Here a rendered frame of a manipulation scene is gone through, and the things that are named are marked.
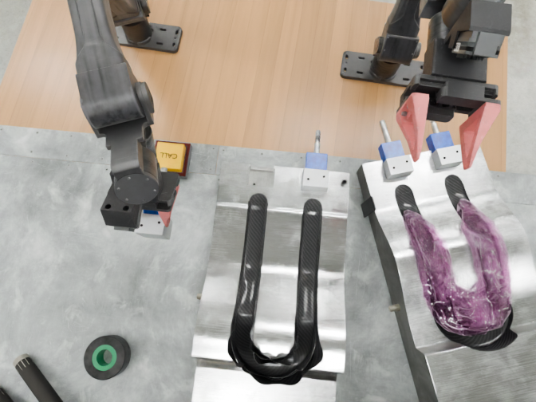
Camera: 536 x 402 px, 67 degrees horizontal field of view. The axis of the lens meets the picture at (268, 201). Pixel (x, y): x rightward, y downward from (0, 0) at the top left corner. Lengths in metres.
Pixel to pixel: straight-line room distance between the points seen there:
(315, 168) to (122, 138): 0.39
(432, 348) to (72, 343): 0.70
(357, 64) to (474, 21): 0.57
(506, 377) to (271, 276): 0.44
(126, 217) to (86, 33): 0.25
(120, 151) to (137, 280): 0.41
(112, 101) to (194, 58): 0.52
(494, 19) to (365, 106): 0.53
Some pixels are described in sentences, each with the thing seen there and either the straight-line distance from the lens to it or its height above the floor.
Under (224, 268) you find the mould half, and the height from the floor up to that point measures 0.89.
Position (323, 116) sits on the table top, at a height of 0.80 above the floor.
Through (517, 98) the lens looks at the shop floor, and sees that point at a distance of 2.22.
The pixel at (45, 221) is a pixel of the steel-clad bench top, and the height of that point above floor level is 0.80.
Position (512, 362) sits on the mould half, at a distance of 0.87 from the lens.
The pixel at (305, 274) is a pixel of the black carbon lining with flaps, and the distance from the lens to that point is 0.79.
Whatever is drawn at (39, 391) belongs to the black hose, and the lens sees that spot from 0.94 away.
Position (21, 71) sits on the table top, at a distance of 1.19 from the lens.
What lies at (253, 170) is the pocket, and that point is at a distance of 0.85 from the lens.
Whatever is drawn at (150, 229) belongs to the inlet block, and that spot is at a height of 0.96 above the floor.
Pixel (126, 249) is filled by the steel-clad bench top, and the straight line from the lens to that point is 0.93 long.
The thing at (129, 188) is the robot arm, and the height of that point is 1.16.
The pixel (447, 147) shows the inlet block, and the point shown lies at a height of 0.88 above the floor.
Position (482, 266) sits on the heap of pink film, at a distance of 0.86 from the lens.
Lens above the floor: 1.67
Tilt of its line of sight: 75 degrees down
